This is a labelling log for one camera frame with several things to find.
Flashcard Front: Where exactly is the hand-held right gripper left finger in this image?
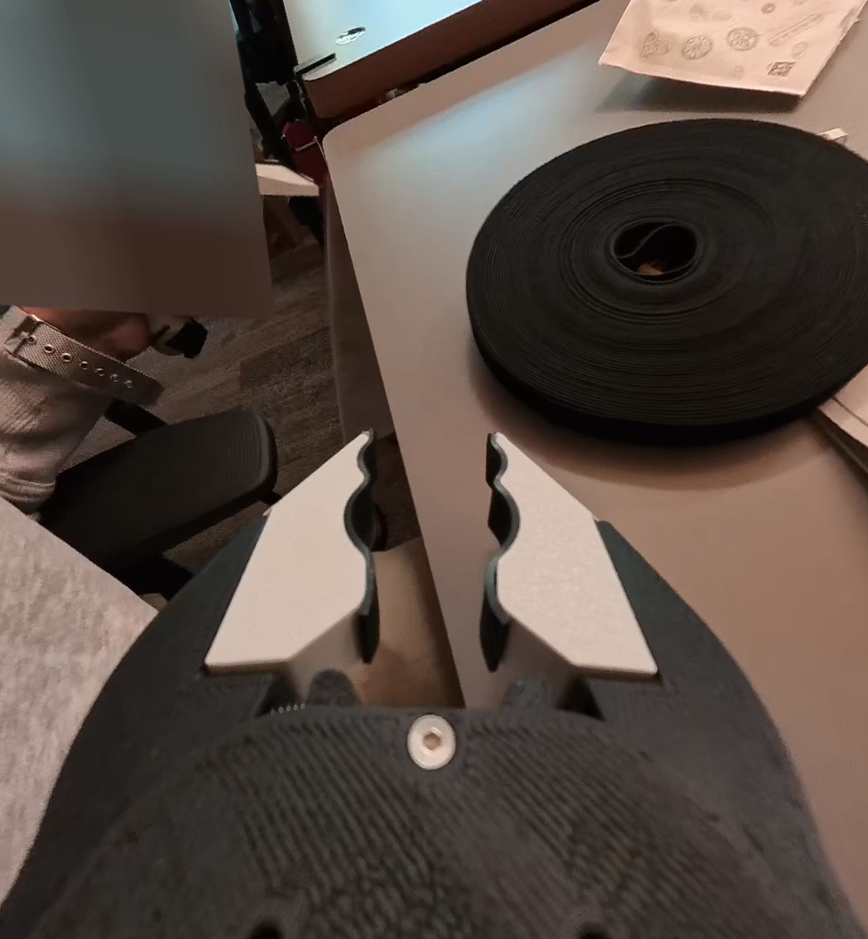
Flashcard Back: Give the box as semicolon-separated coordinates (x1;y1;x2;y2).
204;430;382;703

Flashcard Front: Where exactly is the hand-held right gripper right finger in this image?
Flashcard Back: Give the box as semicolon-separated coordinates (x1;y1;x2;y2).
480;433;660;703

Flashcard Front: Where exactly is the large printed paper bag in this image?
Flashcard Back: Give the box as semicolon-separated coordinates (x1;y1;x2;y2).
597;0;868;98

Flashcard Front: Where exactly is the person's left hand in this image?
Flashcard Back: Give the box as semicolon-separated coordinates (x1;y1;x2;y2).
102;314;158;362

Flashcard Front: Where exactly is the black office chair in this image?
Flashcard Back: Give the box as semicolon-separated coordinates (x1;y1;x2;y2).
40;407;282;599

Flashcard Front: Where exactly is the red plastic crate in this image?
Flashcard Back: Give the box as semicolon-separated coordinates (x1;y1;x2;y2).
283;119;330;175

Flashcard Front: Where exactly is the black tripod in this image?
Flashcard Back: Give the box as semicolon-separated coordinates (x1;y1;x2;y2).
227;0;319;171

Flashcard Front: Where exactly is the person's grey hoodie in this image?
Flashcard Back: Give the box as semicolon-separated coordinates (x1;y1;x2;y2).
0;477;162;939

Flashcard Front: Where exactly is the white desk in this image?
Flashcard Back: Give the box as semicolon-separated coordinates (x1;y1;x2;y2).
280;0;596;126

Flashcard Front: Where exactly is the grey watch strap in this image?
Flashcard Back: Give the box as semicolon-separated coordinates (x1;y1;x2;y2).
7;314;165;404

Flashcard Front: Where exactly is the black strap roll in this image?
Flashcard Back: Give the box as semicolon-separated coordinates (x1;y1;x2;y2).
465;119;868;450

